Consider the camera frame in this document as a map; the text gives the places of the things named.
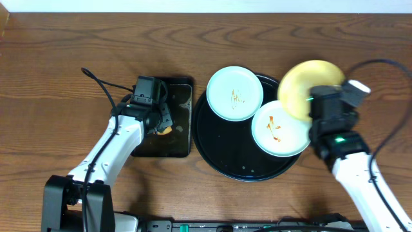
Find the yellow plate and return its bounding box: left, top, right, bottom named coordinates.
left=277, top=60, right=345, bottom=122

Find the black round tray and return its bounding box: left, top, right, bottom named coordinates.
left=191, top=93, right=300, bottom=182

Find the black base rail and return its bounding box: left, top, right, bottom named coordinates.
left=137, top=219, right=312, bottom=232

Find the light blue plate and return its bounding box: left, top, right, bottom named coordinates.
left=251, top=101, right=311, bottom=157
left=206, top=66, right=263, bottom=122

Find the black rectangular tray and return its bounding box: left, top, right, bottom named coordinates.
left=131, top=77, right=193, bottom=158

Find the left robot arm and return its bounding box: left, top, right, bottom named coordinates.
left=41, top=102, right=172, bottom=231

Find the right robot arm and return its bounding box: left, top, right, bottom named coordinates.
left=309, top=86, right=411, bottom=231

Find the light blue plate top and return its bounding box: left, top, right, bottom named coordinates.
left=206, top=66, right=263, bottom=122

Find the green orange sponge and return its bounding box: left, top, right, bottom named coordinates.
left=153, top=126, right=173, bottom=135

